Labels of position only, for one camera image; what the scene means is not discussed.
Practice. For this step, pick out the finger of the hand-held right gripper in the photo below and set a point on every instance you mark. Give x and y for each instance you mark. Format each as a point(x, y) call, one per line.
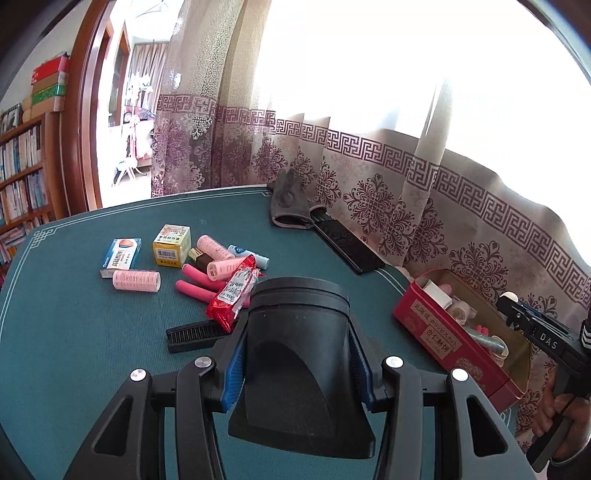
point(531, 308)
point(510, 308)

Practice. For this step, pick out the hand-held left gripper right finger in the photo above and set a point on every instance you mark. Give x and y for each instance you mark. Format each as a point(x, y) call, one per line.
point(363, 369)

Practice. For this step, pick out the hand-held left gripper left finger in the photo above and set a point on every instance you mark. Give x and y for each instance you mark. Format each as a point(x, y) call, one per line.
point(233, 374)

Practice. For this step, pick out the small teal bottle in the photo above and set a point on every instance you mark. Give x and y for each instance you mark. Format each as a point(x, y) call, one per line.
point(489, 341)

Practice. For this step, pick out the white round cup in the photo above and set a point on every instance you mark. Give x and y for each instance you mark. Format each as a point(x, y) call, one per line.
point(501, 356)

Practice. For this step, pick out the red biscuit tin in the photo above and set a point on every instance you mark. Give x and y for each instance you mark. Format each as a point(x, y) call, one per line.
point(438, 332)

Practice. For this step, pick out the red snack packet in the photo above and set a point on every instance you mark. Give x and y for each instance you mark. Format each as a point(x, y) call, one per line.
point(231, 295)

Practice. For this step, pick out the pink foam curler rod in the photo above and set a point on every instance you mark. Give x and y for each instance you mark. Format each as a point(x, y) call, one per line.
point(196, 290)

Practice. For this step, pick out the blue and white medicine box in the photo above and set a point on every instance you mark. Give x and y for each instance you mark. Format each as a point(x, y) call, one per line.
point(121, 257)

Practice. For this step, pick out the person's right hand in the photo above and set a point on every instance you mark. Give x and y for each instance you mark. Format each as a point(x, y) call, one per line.
point(579, 434)

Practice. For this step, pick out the black comb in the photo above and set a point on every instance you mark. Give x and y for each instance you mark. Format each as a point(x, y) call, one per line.
point(194, 334)

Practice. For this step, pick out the small white box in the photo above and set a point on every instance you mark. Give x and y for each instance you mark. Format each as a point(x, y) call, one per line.
point(436, 291)

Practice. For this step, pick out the light blue tube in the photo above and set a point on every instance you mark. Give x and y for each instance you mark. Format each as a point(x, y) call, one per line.
point(261, 261)

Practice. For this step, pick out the small brown block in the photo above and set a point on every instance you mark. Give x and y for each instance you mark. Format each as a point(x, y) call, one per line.
point(199, 261)

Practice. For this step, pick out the black smartphone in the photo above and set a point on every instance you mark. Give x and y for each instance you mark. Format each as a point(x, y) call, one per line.
point(351, 249)

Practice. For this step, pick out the yellow medicine box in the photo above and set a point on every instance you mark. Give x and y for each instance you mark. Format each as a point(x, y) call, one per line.
point(171, 247)

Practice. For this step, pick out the grey knit glove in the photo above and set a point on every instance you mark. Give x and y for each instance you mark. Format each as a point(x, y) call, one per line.
point(318, 212)
point(288, 203)

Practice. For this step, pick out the patterned lace curtain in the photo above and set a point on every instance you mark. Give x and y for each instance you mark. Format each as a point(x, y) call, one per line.
point(369, 161)

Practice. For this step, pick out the white stool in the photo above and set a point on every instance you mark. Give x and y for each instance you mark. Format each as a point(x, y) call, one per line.
point(125, 170)

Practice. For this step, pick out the wooden bookshelf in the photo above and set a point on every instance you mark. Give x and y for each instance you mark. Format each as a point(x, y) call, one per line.
point(23, 175)

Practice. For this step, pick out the green cardboard box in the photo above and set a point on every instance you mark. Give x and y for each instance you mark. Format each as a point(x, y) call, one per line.
point(46, 99)

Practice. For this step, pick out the brown cardboard box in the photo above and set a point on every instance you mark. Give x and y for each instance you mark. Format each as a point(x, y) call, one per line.
point(46, 86)

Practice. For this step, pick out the red cardboard box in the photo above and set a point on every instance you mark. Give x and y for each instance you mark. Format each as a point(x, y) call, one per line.
point(48, 71)

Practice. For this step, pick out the wooden door frame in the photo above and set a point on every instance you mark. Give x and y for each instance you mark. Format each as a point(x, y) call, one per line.
point(81, 138)

